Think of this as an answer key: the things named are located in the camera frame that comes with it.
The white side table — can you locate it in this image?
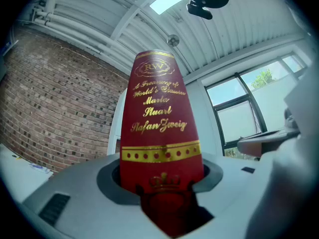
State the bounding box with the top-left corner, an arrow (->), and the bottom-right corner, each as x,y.
0,143 -> 54,210

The bundle of white ceiling pipes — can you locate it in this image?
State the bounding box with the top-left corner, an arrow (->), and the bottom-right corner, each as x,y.
17,5 -> 140,64

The rectangular ceiling light panel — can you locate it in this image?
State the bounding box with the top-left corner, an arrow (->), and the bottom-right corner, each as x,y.
149,0 -> 192,16

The red book with gold print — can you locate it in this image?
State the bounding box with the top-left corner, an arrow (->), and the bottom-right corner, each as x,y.
119,49 -> 206,237

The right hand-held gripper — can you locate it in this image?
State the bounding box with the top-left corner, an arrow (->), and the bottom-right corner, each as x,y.
236,108 -> 302,158

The blue and white packet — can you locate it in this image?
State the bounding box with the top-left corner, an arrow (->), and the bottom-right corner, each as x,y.
28,162 -> 51,175

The black head-worn camera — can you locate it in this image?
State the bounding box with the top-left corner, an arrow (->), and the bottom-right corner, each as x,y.
185,0 -> 230,20

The round ceiling sensor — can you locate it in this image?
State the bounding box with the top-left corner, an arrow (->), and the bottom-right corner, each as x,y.
166,34 -> 180,47

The black framed window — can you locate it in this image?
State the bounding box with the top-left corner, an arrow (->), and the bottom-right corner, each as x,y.
203,53 -> 308,159

